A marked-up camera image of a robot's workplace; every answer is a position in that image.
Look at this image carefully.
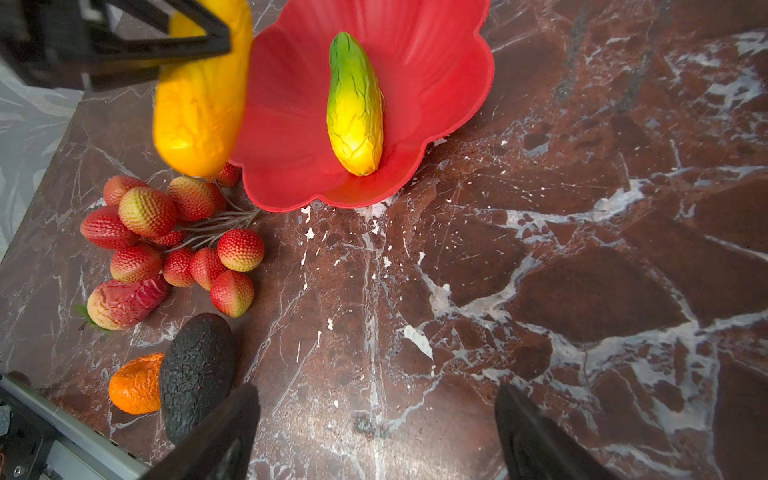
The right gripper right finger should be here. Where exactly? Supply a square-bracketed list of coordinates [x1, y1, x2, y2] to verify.
[494, 384, 616, 480]

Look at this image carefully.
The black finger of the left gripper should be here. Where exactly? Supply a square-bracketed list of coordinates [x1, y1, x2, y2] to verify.
[1, 1, 232, 91]

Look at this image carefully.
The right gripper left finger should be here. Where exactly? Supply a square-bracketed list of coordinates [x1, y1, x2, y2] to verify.
[141, 384, 261, 480]

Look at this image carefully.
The black fake avocado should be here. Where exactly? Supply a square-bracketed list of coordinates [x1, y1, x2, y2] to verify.
[159, 313, 237, 445]

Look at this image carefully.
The orange fake tangerine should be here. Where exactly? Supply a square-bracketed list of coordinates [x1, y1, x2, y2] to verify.
[108, 353, 165, 415]

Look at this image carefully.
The yellow fake fruit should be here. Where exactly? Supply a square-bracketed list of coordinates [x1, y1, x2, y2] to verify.
[153, 0, 253, 178]

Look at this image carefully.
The green yellow fake cucumber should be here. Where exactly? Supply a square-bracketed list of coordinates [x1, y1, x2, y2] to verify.
[326, 32, 384, 177]

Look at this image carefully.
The red flower-shaped fruit bowl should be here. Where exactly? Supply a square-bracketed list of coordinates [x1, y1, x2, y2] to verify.
[231, 1, 494, 212]

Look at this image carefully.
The aluminium front rail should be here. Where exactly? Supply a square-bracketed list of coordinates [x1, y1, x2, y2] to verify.
[1, 374, 150, 480]

